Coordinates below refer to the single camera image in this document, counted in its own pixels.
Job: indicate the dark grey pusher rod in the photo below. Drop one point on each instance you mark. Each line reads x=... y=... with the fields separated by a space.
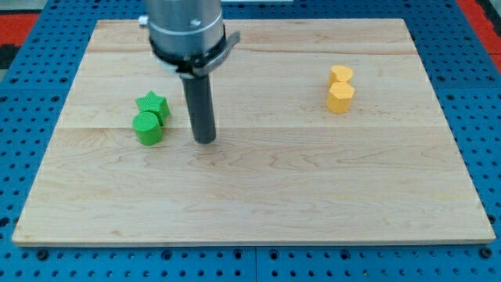
x=201 y=114

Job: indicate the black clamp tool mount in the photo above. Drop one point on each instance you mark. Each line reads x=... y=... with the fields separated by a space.
x=199 y=65

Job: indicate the green circle block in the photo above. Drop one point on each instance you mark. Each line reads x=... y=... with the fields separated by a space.
x=147 y=128

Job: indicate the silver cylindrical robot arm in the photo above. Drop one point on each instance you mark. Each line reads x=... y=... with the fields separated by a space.
x=188 y=37

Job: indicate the green star block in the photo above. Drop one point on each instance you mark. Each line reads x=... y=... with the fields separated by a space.
x=157 y=105

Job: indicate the light wooden board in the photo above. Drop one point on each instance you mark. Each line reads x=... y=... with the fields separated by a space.
x=283 y=170

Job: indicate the yellow heart block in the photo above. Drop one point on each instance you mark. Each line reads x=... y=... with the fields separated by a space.
x=340 y=73

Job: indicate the yellow hexagon block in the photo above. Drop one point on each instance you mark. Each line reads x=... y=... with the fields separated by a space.
x=339 y=97

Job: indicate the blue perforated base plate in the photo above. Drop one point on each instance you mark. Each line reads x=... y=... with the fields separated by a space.
x=33 y=90

